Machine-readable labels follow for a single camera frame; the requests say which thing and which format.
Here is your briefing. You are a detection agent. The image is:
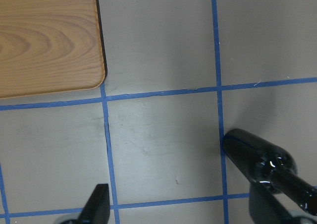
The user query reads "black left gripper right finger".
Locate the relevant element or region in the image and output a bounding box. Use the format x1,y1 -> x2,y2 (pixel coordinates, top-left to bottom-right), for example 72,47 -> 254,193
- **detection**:
249,183 -> 296,224

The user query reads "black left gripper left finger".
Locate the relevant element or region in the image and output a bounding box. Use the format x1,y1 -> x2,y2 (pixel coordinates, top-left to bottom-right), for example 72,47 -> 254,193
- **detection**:
77,184 -> 110,224

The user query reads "dark wine bottle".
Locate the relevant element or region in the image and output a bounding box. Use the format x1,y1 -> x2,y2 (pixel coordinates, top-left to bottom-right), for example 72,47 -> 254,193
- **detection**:
222,129 -> 317,216

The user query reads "wooden tray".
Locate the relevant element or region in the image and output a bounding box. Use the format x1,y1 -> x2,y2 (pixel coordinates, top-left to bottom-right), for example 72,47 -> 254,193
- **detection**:
0,0 -> 107,99

